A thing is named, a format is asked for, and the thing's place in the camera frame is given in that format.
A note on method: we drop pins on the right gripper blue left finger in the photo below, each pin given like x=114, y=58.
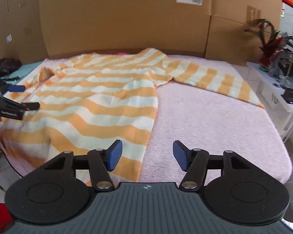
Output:
x=102, y=162

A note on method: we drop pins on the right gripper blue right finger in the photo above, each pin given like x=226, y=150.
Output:
x=193, y=162

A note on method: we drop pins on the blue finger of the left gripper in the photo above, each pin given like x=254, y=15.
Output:
x=16, y=88

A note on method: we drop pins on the orange white striped shirt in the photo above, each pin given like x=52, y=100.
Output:
x=93, y=99

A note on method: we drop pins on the dark brown garment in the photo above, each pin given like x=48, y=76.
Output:
x=8, y=66

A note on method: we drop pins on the pink fleece towel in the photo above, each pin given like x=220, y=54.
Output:
x=201, y=119

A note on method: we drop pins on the left cardboard box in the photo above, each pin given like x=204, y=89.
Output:
x=20, y=31

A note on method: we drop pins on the large cardboard box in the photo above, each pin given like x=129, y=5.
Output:
x=72, y=27

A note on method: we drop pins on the white side table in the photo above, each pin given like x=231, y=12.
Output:
x=270, y=94

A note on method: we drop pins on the small black box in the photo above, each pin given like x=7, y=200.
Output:
x=288, y=95

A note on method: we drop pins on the red black feather decoration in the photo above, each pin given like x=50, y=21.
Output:
x=274, y=44

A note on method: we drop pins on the right cardboard box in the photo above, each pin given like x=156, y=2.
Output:
x=227, y=39

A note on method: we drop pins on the teal garment with black strap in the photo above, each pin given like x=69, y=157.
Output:
x=20, y=74

